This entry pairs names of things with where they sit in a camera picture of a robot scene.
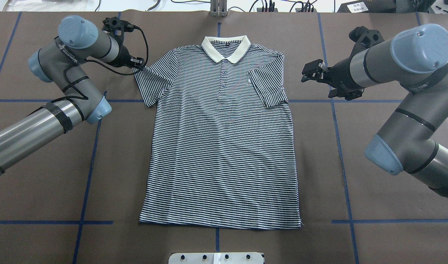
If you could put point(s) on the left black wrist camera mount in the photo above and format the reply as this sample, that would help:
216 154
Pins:
116 27

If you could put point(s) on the black box with label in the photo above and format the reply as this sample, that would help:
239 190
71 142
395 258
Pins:
368 6

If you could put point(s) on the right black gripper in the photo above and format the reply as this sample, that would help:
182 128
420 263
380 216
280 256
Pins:
341 74

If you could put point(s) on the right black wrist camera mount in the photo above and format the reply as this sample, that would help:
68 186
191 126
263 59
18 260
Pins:
365 38

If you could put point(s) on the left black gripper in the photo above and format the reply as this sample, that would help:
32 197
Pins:
123 57

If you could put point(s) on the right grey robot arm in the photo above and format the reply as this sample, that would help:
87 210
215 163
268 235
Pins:
417 59

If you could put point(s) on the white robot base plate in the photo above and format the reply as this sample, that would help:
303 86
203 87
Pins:
217 258

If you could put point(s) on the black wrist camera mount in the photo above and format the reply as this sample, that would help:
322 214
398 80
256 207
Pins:
365 38
116 27

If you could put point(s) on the striped polo shirt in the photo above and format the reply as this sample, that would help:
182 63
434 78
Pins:
222 152

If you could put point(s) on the aluminium frame post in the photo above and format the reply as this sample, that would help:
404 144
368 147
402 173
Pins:
218 8

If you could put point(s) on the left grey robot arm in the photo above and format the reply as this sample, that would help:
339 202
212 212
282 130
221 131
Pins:
77 42

